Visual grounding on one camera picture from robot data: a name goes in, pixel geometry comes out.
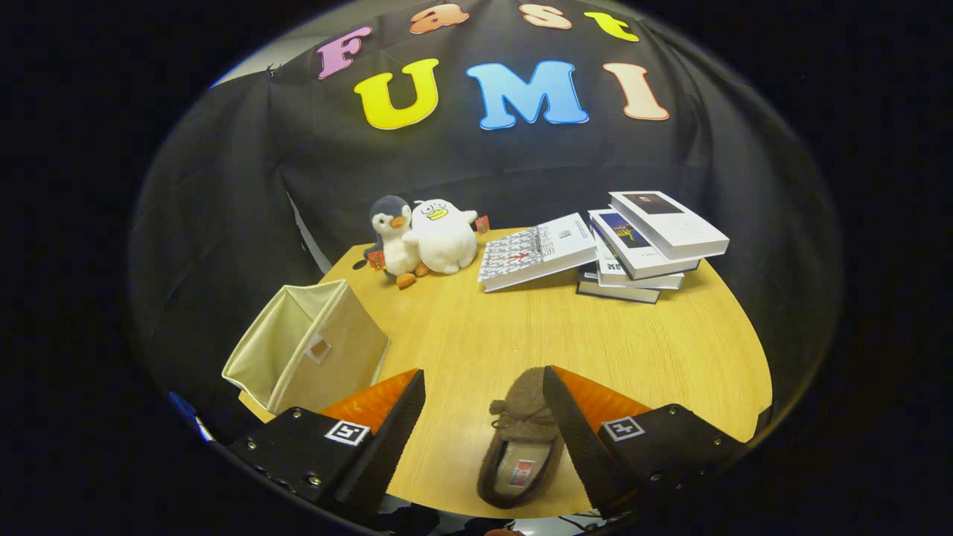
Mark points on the white book with dark picture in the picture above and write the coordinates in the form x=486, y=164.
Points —
x=677, y=223

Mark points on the grey penguin plush toy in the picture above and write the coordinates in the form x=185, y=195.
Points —
x=398, y=249

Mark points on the plain white book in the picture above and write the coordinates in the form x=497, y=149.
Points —
x=625, y=277

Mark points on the brown fuzzy slipper shoe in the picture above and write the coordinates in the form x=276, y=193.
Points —
x=525, y=402

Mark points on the beige fabric storage box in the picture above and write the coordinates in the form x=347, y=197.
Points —
x=342, y=365

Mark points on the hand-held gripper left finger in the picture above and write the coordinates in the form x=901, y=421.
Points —
x=387, y=439

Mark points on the black backdrop cloth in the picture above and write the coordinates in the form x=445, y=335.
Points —
x=521, y=164

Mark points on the dark cover book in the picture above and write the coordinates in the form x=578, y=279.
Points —
x=614, y=292

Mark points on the white patterned cover book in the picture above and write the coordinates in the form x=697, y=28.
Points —
x=532, y=253

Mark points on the lit computer screen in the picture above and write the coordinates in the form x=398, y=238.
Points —
x=186, y=413

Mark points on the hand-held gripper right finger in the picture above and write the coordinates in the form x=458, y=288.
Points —
x=584, y=447

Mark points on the white duck plush toy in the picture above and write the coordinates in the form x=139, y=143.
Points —
x=447, y=242

